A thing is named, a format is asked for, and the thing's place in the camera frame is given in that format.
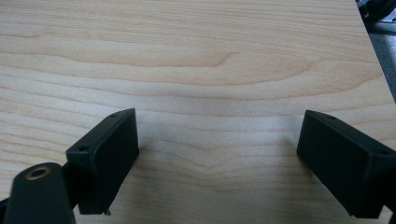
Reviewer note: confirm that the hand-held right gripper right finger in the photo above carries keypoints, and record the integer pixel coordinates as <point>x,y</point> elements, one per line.
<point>345,161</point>

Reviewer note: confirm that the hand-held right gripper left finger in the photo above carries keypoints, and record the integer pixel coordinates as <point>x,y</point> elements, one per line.
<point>102,161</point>

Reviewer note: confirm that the black metal stand base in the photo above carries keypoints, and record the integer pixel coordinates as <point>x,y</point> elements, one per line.
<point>375,9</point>

